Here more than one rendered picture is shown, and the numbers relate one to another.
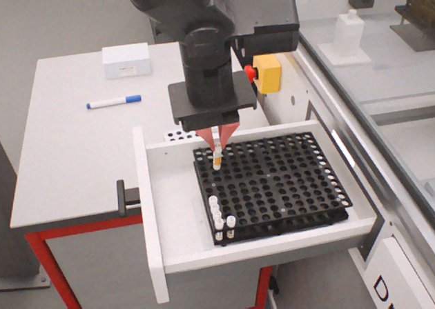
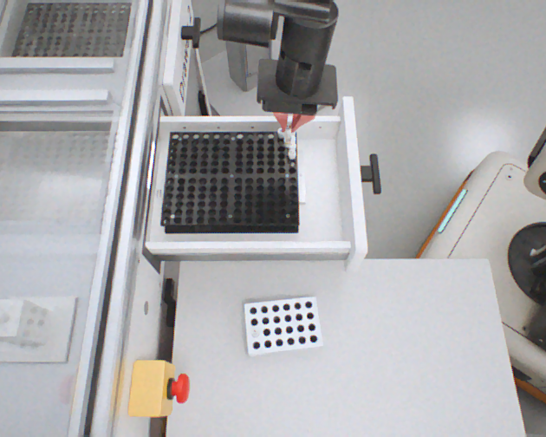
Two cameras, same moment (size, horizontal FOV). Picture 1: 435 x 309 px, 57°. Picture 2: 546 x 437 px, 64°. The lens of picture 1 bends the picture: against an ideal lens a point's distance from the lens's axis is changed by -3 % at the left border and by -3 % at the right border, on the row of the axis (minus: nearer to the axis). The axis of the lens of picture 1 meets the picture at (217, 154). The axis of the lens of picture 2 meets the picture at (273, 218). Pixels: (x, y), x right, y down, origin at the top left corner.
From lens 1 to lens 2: 0.81 m
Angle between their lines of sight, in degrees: 69
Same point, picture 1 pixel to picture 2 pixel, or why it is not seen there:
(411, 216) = (155, 52)
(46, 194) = (459, 294)
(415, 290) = (174, 48)
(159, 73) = not seen: outside the picture
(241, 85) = (267, 78)
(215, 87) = not seen: hidden behind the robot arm
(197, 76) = not seen: hidden behind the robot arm
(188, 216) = (310, 189)
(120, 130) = (380, 393)
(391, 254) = (173, 71)
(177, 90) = (328, 92)
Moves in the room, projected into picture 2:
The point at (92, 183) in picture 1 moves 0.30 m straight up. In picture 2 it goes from (408, 300) to (482, 243)
